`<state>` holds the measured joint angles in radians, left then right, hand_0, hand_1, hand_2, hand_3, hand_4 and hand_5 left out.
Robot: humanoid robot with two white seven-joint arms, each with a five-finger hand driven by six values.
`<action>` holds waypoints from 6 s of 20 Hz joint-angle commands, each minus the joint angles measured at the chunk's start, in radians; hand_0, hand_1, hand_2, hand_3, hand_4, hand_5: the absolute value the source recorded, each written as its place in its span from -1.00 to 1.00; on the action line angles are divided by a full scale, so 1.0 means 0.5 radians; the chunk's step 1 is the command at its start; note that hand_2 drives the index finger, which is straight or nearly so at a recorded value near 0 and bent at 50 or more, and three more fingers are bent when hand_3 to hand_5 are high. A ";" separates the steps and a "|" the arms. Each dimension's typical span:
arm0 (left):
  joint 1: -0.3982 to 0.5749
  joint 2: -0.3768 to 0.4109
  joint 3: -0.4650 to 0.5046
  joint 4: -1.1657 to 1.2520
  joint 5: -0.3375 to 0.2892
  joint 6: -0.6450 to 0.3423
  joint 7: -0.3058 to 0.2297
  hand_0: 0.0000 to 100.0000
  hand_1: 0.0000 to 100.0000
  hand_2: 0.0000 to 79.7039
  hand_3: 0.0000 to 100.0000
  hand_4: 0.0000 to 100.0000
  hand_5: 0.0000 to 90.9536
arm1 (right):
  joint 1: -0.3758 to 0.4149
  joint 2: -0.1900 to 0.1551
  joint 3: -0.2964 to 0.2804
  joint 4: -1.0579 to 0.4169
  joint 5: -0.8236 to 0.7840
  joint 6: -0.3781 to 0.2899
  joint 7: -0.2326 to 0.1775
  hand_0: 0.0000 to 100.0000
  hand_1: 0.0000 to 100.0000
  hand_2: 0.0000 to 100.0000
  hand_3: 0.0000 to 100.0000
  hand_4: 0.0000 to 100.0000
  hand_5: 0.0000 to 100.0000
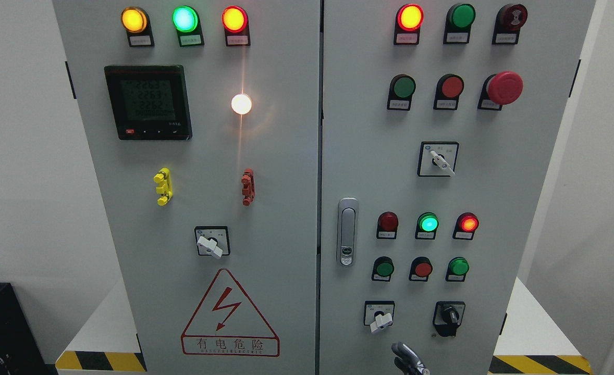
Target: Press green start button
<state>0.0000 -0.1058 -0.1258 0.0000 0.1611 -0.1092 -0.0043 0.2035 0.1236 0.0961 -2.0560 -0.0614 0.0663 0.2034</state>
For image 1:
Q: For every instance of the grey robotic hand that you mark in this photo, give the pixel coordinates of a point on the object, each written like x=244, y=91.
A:
x=407, y=360

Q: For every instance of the green start button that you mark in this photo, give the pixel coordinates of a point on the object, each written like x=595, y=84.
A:
x=382, y=269

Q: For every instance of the lower red push button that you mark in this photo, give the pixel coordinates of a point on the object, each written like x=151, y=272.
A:
x=420, y=269

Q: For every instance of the red push button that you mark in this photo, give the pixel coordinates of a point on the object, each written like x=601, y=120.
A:
x=448, y=90
x=420, y=269

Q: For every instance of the lower right green push button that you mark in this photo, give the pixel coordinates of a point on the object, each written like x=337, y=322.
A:
x=457, y=270

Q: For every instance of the green push button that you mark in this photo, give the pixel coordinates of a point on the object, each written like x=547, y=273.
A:
x=457, y=270
x=401, y=89

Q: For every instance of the upper green push button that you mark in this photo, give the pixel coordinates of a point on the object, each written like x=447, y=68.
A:
x=401, y=89

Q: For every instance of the upper red push button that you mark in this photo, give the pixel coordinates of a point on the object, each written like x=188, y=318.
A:
x=448, y=90

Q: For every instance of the red emergency stop mushroom button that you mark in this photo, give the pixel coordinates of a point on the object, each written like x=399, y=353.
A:
x=500, y=89

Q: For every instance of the white base with hazard stripes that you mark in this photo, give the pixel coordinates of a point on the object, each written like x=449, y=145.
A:
x=530, y=342

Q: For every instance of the lower middle green indicator lamp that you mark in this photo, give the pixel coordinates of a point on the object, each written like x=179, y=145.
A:
x=426, y=226

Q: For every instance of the green indicator lamp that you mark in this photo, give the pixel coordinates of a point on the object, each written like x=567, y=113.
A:
x=459, y=20
x=188, y=26
x=426, y=226

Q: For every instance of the lower left red indicator lamp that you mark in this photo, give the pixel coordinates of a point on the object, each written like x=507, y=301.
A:
x=387, y=226

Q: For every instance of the red indicator lamp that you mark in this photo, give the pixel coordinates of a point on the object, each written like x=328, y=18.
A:
x=236, y=26
x=465, y=226
x=387, y=226
x=408, y=22

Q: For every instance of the lower right red indicator lamp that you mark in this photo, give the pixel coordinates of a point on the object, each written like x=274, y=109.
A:
x=465, y=226

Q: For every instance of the red electrical hazard warning sticker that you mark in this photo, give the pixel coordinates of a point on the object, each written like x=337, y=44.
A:
x=226, y=322

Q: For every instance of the red terminal connector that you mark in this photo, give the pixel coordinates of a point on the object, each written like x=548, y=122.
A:
x=248, y=187

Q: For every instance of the grey right cabinet door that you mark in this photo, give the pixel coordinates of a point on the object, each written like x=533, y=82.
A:
x=371, y=153

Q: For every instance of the grey cabinet door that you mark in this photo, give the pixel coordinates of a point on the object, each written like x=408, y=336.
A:
x=272, y=241
x=371, y=153

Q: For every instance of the yellow terminal connector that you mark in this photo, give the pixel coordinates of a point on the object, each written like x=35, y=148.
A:
x=163, y=187

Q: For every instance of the white glowing indicator lamp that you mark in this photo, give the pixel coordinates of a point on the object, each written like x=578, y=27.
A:
x=241, y=104

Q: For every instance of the grey left cabinet door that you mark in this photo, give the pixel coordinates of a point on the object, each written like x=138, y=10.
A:
x=272, y=241

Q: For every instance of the red indicator lamp top right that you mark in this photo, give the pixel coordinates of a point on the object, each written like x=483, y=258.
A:
x=408, y=22

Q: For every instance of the green indicator lamp top right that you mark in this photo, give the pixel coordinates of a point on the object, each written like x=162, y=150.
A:
x=459, y=20

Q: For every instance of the dark red buzzer alarm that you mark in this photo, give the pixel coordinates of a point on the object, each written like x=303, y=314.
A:
x=508, y=24

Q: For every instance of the black digital power meter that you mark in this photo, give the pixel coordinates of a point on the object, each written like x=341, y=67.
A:
x=149, y=103

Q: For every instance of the red indicator lamp top left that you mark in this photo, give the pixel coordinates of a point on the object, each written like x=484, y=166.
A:
x=236, y=26

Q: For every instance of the black box lower left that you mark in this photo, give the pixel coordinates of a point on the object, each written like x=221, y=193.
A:
x=19, y=353

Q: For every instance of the green indicator lamp top left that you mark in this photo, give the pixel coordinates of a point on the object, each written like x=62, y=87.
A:
x=188, y=26

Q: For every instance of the yellow indicator lamp top left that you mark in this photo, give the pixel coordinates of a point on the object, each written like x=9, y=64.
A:
x=137, y=24

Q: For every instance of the lower white rotary selector switch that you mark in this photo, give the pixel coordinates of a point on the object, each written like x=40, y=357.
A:
x=378, y=315

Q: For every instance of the black key selector switch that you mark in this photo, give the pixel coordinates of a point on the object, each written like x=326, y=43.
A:
x=447, y=317

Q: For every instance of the silver cabinet door handle lock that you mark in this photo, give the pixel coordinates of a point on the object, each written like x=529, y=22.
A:
x=348, y=209

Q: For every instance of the upper right rotary selector switch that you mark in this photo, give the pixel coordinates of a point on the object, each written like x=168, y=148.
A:
x=437, y=159

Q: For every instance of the left door rotary selector switch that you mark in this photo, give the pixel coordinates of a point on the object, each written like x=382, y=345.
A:
x=212, y=241

